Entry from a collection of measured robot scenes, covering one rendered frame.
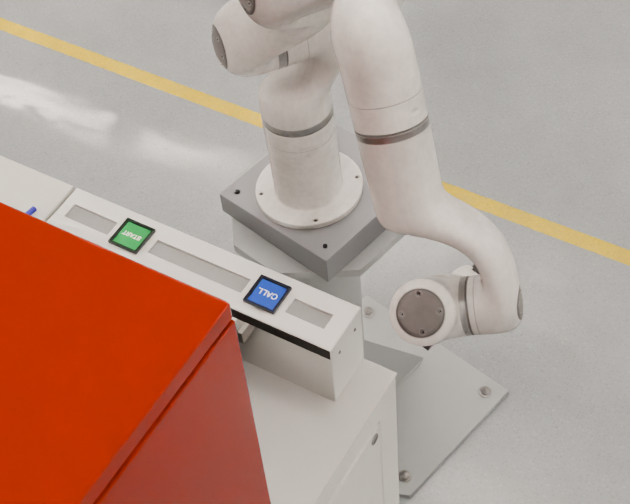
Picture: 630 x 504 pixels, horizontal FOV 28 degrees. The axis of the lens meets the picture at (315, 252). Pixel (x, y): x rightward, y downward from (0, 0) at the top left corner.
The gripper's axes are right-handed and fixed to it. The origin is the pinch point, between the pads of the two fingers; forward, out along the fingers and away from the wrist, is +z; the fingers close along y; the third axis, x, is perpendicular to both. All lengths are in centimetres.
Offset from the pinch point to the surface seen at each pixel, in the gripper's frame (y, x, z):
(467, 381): -33, 1, 109
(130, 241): -25, 50, 3
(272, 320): -20.2, 22.3, -1.2
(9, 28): -40, 182, 163
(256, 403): -34.3, 18.4, 4.5
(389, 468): -37.2, -2.6, 29.5
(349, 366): -21.1, 9.9, 7.9
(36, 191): -29, 71, 6
